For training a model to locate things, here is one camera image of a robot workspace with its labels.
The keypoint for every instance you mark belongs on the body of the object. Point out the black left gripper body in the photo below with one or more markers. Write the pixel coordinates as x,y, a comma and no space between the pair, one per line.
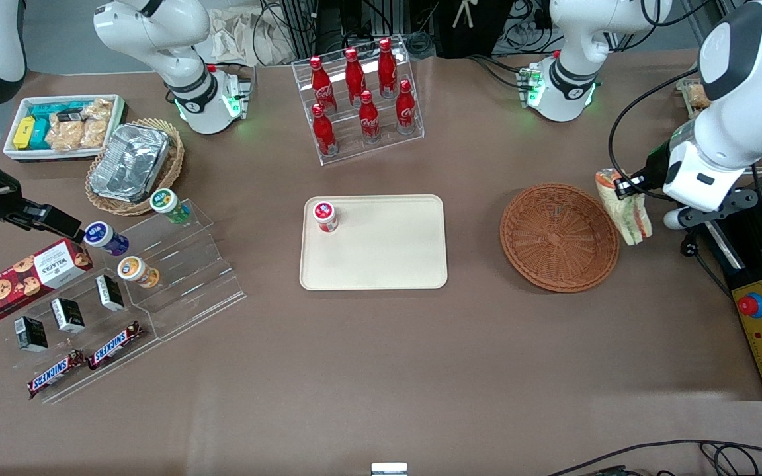
655,162

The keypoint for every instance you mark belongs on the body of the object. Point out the triangular sandwich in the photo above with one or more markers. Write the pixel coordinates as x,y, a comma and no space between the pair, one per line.
631,218

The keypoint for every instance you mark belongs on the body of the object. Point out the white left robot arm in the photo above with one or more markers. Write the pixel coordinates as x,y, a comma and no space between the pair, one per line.
745,79

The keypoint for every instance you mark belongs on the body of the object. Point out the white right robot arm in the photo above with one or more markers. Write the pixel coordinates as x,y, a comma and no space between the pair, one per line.
156,30

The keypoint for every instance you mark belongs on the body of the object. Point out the round brown wicker basket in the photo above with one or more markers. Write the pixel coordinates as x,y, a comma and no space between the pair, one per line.
559,238

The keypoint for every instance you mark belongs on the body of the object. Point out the aluminium foil tray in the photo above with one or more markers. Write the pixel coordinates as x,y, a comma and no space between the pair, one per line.
129,162

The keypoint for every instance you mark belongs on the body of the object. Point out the light wicker basket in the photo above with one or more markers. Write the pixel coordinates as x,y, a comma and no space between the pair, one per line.
172,165

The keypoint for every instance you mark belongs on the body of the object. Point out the beige plastic tray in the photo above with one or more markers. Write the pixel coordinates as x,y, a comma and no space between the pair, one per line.
381,251

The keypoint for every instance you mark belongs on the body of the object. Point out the white plastic bin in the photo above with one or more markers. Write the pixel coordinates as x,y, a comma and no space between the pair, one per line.
14,155

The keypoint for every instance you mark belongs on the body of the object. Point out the purple lid cup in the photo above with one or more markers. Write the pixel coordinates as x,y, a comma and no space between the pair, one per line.
104,237

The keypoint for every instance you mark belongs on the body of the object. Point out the red Walkers cookie box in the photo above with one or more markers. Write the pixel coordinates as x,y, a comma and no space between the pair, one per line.
24,277

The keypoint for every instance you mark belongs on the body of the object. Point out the yellow snack box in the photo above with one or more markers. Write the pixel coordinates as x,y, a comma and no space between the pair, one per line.
24,132

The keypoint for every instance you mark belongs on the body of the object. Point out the clear bin of snacks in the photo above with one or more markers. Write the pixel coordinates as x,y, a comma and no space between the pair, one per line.
697,98

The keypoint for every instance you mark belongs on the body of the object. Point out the small black carton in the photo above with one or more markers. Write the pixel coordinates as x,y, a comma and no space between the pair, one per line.
67,315
30,334
110,293

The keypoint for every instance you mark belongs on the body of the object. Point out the clear bag of crackers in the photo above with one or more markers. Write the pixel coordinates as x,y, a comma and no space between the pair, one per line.
96,122
65,135

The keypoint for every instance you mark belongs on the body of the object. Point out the orange lid cup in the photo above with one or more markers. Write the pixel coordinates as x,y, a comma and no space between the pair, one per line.
136,271

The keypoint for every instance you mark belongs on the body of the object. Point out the teal snack box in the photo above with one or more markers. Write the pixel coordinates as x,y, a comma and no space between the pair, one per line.
50,110

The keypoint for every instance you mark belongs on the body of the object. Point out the green lid cup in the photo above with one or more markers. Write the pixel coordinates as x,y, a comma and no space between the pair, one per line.
168,203

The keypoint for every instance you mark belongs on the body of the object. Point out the Snickers chocolate bar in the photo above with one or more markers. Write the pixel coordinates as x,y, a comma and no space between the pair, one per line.
55,374
115,345

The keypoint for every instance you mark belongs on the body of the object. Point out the clear acrylic stepped shelf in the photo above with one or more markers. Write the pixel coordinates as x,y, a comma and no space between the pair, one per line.
189,291

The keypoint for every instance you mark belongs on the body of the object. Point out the black and yellow control box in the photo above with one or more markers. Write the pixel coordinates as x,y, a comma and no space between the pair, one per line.
761,330

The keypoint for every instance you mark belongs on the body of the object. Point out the red cola bottle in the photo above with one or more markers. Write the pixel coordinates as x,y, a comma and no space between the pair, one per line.
387,66
321,82
324,132
354,76
369,119
405,109

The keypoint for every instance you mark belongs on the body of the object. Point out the clear acrylic bottle rack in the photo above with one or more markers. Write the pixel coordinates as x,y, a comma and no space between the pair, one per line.
387,142

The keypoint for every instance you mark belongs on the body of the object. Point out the crumpled beige cloth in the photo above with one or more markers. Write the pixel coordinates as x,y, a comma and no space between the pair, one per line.
242,36

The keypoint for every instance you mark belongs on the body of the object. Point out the red lid yogurt cup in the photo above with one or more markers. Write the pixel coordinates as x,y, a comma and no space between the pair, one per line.
325,215

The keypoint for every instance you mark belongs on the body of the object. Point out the small white box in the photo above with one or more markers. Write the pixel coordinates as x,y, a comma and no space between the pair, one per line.
389,469

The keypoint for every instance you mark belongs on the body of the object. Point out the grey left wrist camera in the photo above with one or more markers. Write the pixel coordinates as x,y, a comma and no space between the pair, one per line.
705,210

